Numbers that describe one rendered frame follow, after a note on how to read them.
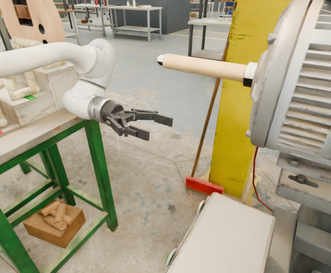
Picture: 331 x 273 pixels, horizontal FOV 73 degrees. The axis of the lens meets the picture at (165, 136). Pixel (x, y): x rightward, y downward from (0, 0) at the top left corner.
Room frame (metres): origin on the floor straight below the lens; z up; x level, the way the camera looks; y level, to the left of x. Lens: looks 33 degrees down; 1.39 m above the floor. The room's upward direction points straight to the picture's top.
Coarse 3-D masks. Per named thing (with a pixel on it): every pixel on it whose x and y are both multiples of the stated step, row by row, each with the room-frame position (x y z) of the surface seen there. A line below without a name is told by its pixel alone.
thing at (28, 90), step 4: (24, 88) 0.84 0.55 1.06; (28, 88) 0.85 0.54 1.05; (32, 88) 0.86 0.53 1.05; (36, 88) 0.87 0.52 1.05; (16, 92) 0.81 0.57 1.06; (20, 92) 0.82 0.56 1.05; (24, 92) 0.83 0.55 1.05; (28, 92) 0.84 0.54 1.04; (32, 92) 0.85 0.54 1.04; (36, 92) 0.87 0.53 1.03; (12, 96) 0.80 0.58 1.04; (16, 96) 0.80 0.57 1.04; (20, 96) 0.81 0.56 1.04; (24, 96) 0.83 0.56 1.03
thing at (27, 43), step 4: (12, 40) 1.03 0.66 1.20; (16, 40) 1.02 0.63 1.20; (20, 40) 1.00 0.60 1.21; (24, 40) 0.99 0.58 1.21; (28, 40) 0.98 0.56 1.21; (32, 40) 0.97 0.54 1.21; (20, 44) 1.01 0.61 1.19; (24, 44) 0.98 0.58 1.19; (28, 44) 0.97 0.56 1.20; (32, 44) 0.95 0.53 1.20; (36, 44) 0.94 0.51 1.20; (40, 44) 0.94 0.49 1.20
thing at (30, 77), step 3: (27, 72) 0.87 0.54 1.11; (30, 72) 0.88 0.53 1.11; (27, 75) 0.87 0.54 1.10; (30, 75) 0.88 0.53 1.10; (33, 75) 0.89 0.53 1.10; (27, 78) 0.87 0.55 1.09; (30, 78) 0.87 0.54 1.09; (33, 78) 0.88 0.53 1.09; (27, 81) 0.87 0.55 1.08; (30, 81) 0.87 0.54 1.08; (33, 81) 0.88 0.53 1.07; (30, 84) 0.87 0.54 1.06; (33, 84) 0.88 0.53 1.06; (36, 84) 0.89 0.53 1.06; (36, 93) 0.88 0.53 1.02
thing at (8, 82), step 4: (4, 80) 0.80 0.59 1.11; (8, 80) 0.81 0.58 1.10; (12, 80) 0.82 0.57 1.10; (4, 84) 0.81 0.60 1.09; (8, 84) 0.80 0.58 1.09; (12, 84) 0.81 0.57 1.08; (8, 88) 0.80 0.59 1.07; (12, 88) 0.81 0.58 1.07; (8, 92) 0.80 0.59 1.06; (12, 92) 0.81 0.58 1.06; (12, 100) 0.80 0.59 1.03; (16, 100) 0.81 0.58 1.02
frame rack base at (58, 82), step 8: (72, 64) 1.02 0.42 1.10; (40, 72) 0.91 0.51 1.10; (48, 72) 0.91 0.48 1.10; (56, 72) 0.93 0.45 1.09; (64, 72) 0.96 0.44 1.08; (72, 72) 1.00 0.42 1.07; (16, 80) 1.04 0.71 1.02; (24, 80) 0.99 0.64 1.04; (40, 80) 0.92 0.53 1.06; (48, 80) 0.90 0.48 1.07; (56, 80) 0.93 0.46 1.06; (64, 80) 0.96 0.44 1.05; (72, 80) 0.99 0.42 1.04; (40, 88) 0.93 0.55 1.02; (48, 88) 0.90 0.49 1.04; (56, 88) 0.92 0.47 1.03; (64, 88) 0.95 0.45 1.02; (56, 96) 0.91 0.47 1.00; (56, 104) 0.90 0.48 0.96
